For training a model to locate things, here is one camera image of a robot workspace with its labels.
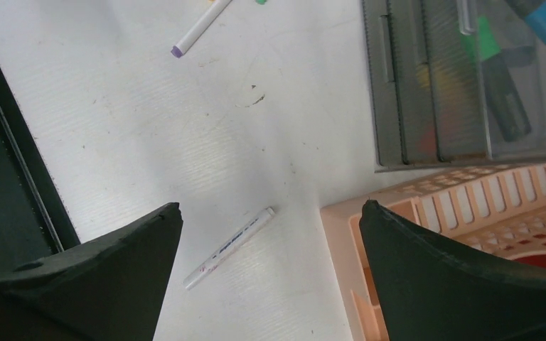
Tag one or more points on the blue black marker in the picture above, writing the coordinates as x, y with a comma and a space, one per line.
533, 13

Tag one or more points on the peach file organizer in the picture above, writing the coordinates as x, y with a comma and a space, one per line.
500, 210

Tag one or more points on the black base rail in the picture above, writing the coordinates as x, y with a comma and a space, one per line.
33, 220

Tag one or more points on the purple marker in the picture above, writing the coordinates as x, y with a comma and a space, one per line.
199, 28

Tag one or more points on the white pen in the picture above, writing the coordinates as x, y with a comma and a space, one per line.
229, 247

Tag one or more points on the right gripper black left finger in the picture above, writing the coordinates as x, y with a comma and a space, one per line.
109, 288

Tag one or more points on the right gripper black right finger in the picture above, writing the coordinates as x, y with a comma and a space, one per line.
431, 287

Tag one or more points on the clear grey drawer box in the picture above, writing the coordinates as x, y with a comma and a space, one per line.
429, 105

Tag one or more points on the green highlighter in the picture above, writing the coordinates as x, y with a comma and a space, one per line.
502, 97

